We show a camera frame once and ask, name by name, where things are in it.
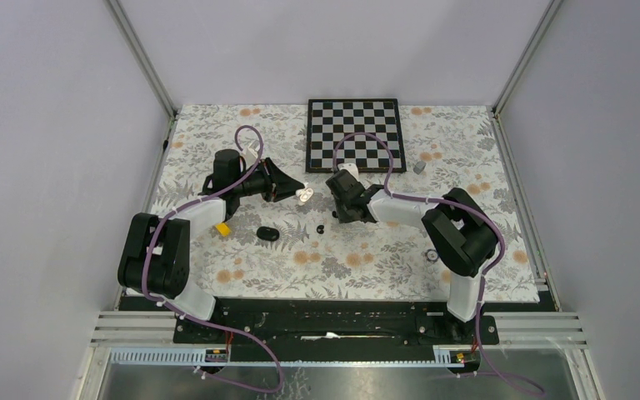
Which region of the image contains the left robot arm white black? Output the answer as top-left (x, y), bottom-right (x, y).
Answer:
top-left (117, 149), bottom-right (305, 343)

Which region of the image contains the white earbud charging case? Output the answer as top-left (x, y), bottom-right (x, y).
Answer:
top-left (296, 187), bottom-right (314, 206)

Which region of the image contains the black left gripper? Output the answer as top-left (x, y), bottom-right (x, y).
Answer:
top-left (232, 157), bottom-right (304, 203)

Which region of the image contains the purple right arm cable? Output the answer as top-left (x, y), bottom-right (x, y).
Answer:
top-left (332, 132), bottom-right (548, 400)

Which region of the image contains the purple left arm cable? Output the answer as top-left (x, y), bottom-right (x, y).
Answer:
top-left (140, 124), bottom-right (287, 396)

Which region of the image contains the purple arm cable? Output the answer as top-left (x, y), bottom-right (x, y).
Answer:
top-left (140, 124), bottom-right (287, 396)
top-left (332, 132), bottom-right (548, 400)

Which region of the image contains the small grey cube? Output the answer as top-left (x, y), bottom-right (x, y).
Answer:
top-left (413, 160), bottom-right (427, 175)

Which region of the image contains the black white checkerboard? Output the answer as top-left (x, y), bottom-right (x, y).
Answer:
top-left (305, 98), bottom-right (407, 173)

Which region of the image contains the yellow block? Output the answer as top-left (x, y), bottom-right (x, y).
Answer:
top-left (215, 222), bottom-right (231, 238)

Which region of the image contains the slotted grey cable duct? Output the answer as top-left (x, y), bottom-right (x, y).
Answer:
top-left (109, 346), bottom-right (468, 369)

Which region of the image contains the floral patterned table mat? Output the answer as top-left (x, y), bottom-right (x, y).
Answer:
top-left (151, 104), bottom-right (538, 303)

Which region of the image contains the black oval earbud case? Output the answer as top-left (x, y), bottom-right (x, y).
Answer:
top-left (256, 226), bottom-right (280, 243)

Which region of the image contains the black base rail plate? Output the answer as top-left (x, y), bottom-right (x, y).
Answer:
top-left (173, 297), bottom-right (500, 357)

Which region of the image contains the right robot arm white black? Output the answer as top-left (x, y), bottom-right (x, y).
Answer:
top-left (326, 170), bottom-right (505, 343)

